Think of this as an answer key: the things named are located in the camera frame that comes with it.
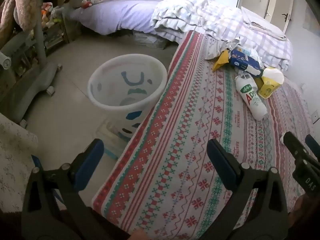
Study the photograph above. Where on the red white plush toy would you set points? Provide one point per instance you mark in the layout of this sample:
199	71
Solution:
93	2

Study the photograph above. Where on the white bottle with green label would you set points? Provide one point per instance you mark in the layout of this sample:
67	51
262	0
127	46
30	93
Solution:
252	100

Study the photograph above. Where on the red green patterned blanket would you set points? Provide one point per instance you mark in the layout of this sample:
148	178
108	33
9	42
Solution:
187	130

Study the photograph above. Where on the white lace patterned cloth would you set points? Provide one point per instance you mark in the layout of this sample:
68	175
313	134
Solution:
15	155

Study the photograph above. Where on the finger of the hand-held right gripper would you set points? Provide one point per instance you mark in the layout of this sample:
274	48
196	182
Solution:
313	146
295	145

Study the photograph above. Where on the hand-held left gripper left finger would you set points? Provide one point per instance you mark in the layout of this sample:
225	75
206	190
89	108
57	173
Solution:
90	165

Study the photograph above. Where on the crumpled white wrapper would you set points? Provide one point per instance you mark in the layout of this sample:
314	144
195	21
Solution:
215	50

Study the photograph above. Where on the bed with lilac sheet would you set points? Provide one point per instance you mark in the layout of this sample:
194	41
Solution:
120	15

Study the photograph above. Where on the folded grey white cloth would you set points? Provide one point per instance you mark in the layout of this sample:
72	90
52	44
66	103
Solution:
262	25

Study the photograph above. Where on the lilac plaid quilt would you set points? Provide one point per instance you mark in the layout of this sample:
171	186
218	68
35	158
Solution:
212	17

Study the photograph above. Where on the white wall outlet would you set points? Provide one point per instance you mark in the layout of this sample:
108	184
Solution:
315	117

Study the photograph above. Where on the blue cardboard box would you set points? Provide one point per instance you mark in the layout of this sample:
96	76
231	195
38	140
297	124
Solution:
242	60

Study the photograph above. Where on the white bin with blue print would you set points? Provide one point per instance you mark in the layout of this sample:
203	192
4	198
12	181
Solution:
110	87

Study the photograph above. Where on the yellow paper cup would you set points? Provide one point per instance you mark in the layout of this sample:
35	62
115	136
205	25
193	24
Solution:
267	87

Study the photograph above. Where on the crumpled white tissue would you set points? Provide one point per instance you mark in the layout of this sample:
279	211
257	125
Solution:
255	55

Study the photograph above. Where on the brown plush toy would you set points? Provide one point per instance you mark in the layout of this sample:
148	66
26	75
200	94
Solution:
22	2

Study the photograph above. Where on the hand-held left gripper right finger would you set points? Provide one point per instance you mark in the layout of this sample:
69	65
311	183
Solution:
221	166

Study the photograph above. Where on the pile of small plush toys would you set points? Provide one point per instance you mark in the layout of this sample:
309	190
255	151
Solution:
50	15

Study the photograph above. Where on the dark nightstand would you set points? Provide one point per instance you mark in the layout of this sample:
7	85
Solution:
56	37

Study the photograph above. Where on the cream door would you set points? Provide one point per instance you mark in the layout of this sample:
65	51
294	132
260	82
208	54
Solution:
282	0

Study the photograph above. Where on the yellow wrapper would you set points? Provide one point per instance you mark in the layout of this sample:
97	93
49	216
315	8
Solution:
221	60

